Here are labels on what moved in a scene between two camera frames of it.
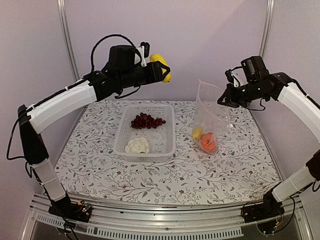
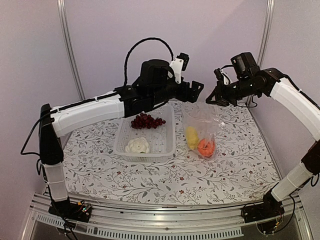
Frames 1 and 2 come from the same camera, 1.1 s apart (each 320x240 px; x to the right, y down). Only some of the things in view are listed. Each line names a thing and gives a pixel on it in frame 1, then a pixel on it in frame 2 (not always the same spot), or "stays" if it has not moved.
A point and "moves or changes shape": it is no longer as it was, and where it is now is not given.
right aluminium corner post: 267,27 stays
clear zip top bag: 212,123 moves or changes shape
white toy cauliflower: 137,145 stays
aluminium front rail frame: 203,221 stays
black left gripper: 155,68 to 185,96
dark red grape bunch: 143,120 stays
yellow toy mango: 158,57 moves or changes shape
